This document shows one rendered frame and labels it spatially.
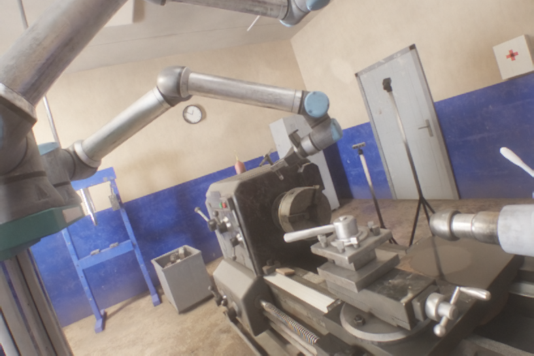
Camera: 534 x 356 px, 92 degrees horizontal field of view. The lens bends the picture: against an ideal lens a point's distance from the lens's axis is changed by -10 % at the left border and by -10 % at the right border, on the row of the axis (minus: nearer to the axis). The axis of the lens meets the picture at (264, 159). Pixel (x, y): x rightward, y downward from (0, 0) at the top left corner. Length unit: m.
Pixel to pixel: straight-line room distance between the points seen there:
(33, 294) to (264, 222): 0.99
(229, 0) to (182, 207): 3.94
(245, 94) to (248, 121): 4.14
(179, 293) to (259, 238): 2.11
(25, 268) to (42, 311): 0.16
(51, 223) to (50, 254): 4.01
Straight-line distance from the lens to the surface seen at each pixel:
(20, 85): 0.73
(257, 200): 1.48
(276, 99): 1.04
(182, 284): 3.47
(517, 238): 0.80
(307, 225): 1.38
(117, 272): 4.78
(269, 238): 1.52
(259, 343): 1.89
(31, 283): 1.28
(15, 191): 0.84
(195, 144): 4.81
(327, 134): 1.18
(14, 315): 1.04
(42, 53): 0.74
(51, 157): 1.33
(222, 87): 1.07
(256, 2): 1.12
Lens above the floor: 1.44
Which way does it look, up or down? 2 degrees down
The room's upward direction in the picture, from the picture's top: 18 degrees counter-clockwise
